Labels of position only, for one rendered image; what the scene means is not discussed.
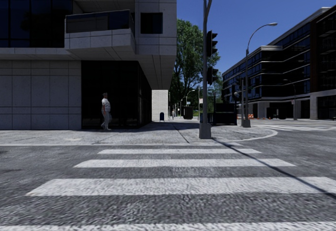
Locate grey street lamp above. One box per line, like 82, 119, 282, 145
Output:
283, 78, 298, 121
241, 22, 279, 128
185, 89, 196, 107

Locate traffic light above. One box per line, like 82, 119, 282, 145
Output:
198, 0, 219, 140
235, 76, 247, 126

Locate dark glass building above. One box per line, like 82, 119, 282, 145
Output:
221, 7, 331, 119

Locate trees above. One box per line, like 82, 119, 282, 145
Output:
168, 18, 224, 117

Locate pale concrete building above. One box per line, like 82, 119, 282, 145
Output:
0, 0, 178, 131

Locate red brick building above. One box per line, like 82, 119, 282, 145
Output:
310, 0, 336, 120

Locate dark stairway railing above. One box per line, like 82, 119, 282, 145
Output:
207, 92, 240, 126

